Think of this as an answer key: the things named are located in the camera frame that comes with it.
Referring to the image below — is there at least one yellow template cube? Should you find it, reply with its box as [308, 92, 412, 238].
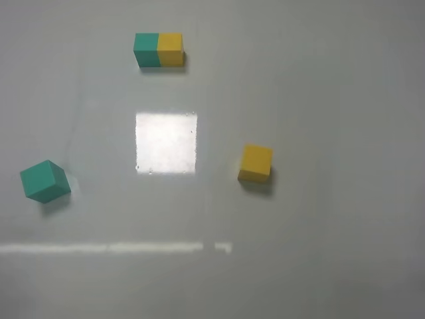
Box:
[157, 33, 185, 67]

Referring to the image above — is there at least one green template cube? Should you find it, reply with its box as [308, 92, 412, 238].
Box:
[133, 33, 161, 68]

